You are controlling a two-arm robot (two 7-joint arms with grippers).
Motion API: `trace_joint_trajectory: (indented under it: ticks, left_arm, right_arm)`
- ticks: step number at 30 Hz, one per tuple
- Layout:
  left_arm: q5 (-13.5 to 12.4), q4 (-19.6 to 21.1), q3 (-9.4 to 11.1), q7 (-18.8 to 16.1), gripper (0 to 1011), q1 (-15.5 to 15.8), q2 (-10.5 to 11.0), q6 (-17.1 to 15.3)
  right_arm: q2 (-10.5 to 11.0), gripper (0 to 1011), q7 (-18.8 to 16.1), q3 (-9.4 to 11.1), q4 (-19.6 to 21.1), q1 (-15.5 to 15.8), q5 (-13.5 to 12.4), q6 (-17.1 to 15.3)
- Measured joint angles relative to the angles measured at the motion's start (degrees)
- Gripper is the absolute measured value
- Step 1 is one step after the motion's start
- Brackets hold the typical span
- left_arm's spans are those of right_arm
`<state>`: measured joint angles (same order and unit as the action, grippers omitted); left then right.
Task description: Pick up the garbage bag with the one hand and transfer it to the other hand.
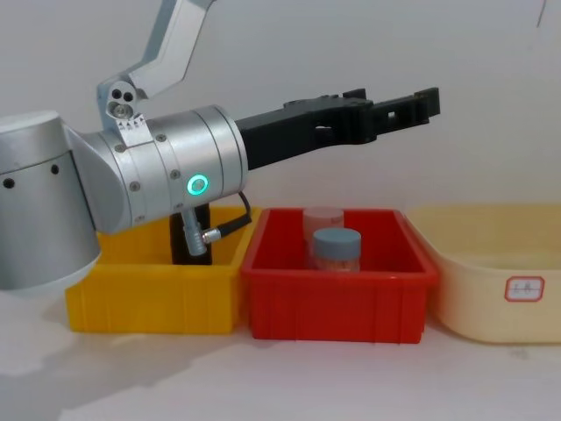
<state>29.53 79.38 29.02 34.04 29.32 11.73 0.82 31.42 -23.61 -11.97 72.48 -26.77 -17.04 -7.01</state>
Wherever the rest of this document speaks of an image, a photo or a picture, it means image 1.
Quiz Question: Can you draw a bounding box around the clear jar with pale lid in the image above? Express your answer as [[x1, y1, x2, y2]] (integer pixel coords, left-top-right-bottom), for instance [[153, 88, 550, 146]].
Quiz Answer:
[[302, 206, 346, 265]]

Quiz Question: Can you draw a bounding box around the dark cable with silver plug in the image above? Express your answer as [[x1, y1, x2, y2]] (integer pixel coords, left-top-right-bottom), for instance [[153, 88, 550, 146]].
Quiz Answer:
[[181, 190, 255, 258]]

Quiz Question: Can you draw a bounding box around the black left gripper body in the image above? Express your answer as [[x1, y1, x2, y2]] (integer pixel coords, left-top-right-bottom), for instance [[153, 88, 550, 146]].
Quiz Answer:
[[236, 88, 379, 171]]

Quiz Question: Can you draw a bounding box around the black upright object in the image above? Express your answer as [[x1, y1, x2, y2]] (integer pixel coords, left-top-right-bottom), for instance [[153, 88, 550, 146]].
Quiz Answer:
[[168, 204, 214, 266]]

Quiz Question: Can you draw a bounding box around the cream plastic basin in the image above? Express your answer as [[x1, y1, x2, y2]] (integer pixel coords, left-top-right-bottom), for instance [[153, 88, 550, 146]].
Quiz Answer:
[[407, 204, 561, 344]]

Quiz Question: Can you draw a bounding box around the red plastic bin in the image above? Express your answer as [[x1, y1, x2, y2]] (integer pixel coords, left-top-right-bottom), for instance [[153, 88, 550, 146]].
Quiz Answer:
[[239, 208, 440, 343]]

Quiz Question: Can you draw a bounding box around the white label with red border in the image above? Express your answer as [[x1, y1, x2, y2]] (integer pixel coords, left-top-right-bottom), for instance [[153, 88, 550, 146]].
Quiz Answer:
[[504, 275, 546, 303]]

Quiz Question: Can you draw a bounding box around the yellow plastic bin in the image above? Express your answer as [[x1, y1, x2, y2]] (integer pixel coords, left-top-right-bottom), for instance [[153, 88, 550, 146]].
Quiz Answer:
[[65, 205, 264, 337]]

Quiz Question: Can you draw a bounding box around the clear jar with grey lid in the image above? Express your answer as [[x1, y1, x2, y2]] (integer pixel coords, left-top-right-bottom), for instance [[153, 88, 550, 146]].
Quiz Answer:
[[310, 227, 364, 274]]

